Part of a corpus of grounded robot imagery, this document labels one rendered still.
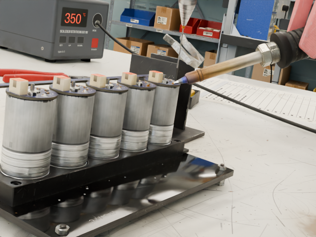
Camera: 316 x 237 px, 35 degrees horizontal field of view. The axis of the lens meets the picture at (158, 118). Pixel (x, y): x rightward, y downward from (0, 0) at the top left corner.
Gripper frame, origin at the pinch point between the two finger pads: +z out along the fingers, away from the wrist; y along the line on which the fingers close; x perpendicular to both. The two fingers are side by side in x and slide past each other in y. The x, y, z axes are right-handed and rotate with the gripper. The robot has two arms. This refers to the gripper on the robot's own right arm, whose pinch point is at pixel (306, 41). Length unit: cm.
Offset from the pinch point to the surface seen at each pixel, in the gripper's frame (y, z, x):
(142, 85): 1.9, 9.0, -7.4
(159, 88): 0.4, 8.6, -6.1
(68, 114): 6.3, 12.2, -10.6
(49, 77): -26.8, 16.9, -10.2
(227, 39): -178, -16, 51
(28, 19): -44.1, 14.6, -16.4
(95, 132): 4.3, 12.6, -8.5
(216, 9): -447, -61, 106
